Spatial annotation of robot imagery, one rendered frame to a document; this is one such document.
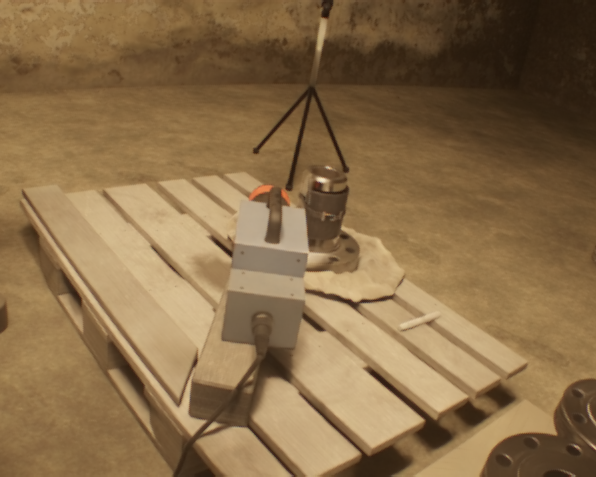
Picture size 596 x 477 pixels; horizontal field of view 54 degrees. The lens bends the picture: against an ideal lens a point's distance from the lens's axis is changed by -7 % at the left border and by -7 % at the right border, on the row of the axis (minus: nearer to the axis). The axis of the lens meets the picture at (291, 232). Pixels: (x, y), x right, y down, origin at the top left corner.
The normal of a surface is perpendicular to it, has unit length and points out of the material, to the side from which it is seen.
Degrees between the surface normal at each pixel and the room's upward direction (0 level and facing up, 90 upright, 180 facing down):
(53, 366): 0
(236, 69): 90
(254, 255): 90
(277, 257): 90
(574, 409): 0
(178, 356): 0
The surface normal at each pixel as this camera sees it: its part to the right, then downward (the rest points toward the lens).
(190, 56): 0.61, 0.43
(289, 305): 0.02, 0.44
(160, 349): 0.16, -0.89
